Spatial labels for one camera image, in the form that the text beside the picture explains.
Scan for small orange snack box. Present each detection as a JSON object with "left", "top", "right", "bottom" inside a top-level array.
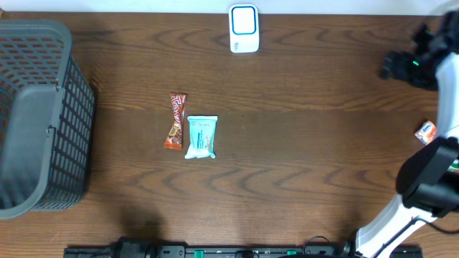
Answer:
[{"left": 415, "top": 120, "right": 437, "bottom": 145}]

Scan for green lid jar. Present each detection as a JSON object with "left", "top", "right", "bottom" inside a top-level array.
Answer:
[{"left": 448, "top": 160, "right": 459, "bottom": 172}]

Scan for teal toilet tissue pack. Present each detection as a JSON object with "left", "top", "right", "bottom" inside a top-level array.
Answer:
[{"left": 185, "top": 115, "right": 218, "bottom": 159}]

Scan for red chocolate bar wrapper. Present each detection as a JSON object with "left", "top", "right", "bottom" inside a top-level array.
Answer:
[{"left": 164, "top": 93, "right": 188, "bottom": 150}]

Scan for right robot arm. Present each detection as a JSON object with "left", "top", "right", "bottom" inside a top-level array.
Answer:
[{"left": 343, "top": 11, "right": 458, "bottom": 257}]

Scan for grey plastic mesh basket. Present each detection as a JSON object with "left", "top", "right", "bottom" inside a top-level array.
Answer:
[{"left": 1, "top": 19, "right": 95, "bottom": 219}]

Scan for right black cable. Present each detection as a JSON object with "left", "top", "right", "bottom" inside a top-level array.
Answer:
[{"left": 415, "top": 218, "right": 459, "bottom": 236}]

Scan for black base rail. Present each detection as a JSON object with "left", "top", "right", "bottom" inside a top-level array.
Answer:
[{"left": 63, "top": 236, "right": 424, "bottom": 258}]

